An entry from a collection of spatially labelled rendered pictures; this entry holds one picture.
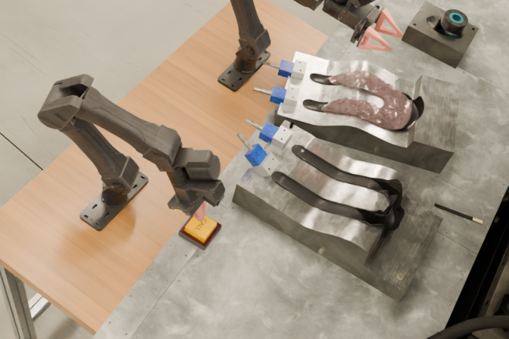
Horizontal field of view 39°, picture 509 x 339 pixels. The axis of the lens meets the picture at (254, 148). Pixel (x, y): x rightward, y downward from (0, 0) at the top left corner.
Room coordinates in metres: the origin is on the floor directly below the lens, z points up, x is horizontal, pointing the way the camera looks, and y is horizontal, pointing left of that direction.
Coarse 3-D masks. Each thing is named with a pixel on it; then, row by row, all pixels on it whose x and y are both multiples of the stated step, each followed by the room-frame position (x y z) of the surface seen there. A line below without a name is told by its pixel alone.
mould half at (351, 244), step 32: (288, 128) 1.22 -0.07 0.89; (288, 160) 1.11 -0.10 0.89; (352, 160) 1.17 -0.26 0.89; (256, 192) 0.99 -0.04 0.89; (288, 192) 1.02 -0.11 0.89; (320, 192) 1.05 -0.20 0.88; (352, 192) 1.06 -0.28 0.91; (288, 224) 0.95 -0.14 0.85; (320, 224) 0.95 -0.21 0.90; (352, 224) 0.95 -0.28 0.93; (416, 224) 1.05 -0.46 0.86; (352, 256) 0.89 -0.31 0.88; (384, 256) 0.93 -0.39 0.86; (416, 256) 0.95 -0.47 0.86; (384, 288) 0.86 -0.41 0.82
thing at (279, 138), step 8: (248, 120) 1.21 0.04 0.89; (256, 128) 1.19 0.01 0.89; (264, 128) 1.19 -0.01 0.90; (272, 128) 1.20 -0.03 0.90; (280, 128) 1.19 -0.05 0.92; (264, 136) 1.17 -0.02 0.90; (272, 136) 1.17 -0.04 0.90; (280, 136) 1.17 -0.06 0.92; (288, 136) 1.17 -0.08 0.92; (272, 144) 1.15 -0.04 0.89; (280, 144) 1.15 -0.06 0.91
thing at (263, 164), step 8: (240, 136) 1.09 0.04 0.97; (248, 144) 1.09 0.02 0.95; (256, 144) 1.10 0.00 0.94; (248, 152) 1.07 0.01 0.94; (256, 152) 1.07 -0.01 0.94; (264, 152) 1.09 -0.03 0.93; (248, 160) 1.06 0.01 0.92; (256, 160) 1.06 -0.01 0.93; (264, 160) 1.06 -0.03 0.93; (272, 160) 1.07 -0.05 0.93; (256, 168) 1.05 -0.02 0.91; (264, 168) 1.04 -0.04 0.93; (272, 168) 1.06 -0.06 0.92; (264, 176) 1.04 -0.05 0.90
